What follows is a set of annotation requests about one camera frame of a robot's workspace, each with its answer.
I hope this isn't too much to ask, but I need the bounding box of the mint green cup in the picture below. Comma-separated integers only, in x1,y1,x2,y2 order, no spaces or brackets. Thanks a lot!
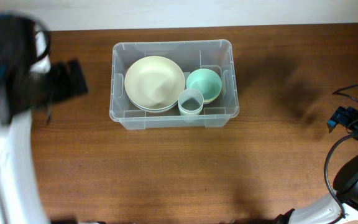
180,110,201,116

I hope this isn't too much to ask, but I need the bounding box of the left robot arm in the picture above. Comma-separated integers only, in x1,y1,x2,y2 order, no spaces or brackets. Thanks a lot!
0,12,88,223

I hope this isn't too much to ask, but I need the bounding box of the grey translucent cup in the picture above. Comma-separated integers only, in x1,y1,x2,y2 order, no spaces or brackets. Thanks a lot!
178,89,204,110

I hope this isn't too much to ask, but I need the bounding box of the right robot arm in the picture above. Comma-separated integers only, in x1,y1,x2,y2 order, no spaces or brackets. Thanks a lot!
273,84,358,224

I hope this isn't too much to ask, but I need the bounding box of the clear plastic storage bin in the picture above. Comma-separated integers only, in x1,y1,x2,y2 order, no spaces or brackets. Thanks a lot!
109,39,239,129

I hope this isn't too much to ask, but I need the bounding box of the white small bowl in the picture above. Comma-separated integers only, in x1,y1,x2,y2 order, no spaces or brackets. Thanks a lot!
203,95,218,105

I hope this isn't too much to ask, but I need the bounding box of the beige bowl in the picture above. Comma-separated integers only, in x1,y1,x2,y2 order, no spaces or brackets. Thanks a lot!
124,56,185,110
129,94,179,113

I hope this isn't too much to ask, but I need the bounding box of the cream white cup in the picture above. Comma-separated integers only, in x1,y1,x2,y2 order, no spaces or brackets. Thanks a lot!
178,106,203,116

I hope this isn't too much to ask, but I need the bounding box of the mint green small bowl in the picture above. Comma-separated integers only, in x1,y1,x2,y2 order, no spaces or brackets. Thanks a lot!
186,68,223,99

